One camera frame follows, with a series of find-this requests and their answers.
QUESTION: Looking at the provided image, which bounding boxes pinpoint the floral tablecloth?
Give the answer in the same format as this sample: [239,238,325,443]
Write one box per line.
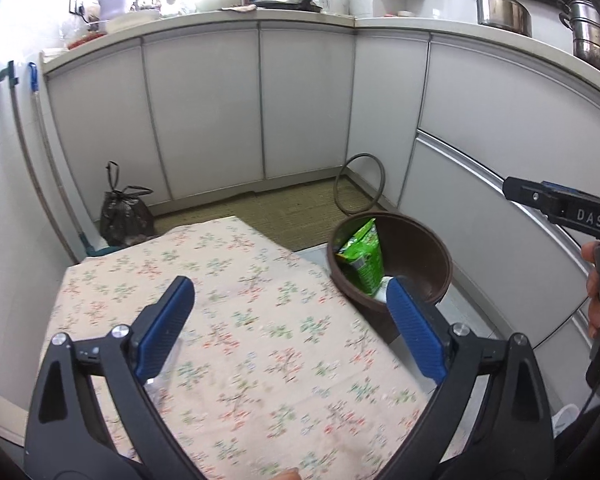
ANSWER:
[42,216,431,480]

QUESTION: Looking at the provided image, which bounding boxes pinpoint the green woven floor mat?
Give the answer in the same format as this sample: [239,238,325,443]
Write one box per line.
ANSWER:
[152,177,396,253]

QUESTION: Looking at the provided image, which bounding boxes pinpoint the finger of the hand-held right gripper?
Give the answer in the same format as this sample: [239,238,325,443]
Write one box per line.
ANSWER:
[540,181,589,194]
[502,176,563,221]

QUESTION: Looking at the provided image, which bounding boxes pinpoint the steel stacked steamer pot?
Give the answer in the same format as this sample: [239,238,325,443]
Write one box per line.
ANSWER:
[559,0,600,73]

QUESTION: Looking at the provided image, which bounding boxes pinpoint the mop handle with blue cap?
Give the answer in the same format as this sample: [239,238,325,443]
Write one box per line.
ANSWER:
[26,62,95,257]

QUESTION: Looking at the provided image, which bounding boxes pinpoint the green snack bag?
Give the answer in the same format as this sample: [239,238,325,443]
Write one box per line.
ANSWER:
[336,217,385,296]

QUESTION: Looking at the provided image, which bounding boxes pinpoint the black garbage bag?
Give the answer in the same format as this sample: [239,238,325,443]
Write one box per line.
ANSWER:
[99,161,156,248]

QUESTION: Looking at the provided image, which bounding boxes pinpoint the broom handle with teal cap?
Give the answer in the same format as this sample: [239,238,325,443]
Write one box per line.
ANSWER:
[0,60,78,263]

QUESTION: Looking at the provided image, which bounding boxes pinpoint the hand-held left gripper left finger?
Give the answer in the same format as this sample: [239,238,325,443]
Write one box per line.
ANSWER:
[24,275,206,480]

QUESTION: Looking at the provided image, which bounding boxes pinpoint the dark rubber ring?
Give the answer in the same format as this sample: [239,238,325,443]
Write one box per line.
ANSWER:
[333,152,385,213]

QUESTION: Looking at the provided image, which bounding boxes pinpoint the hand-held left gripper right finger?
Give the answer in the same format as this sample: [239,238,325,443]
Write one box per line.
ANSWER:
[380,277,553,480]

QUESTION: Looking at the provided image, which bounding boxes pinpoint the teal dustpan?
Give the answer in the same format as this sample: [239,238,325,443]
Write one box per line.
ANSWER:
[82,237,126,261]

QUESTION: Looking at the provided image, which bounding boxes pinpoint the brown round bin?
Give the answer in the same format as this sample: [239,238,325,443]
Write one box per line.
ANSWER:
[327,212,453,317]

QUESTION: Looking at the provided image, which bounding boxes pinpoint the person's right hand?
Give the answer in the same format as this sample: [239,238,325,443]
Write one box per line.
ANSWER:
[581,241,600,341]

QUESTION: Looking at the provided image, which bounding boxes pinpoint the steel pot with lid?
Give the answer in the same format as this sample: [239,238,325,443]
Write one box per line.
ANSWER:
[476,0,533,38]

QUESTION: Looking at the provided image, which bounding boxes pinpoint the glass bowl with red food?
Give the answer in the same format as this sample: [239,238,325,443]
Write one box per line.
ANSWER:
[62,19,107,52]

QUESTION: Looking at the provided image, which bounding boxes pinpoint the white electric kettle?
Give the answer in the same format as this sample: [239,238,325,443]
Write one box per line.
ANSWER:
[99,0,137,20]

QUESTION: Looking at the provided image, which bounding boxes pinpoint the white kitchen cabinet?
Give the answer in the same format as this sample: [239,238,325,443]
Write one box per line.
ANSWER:
[40,12,600,356]

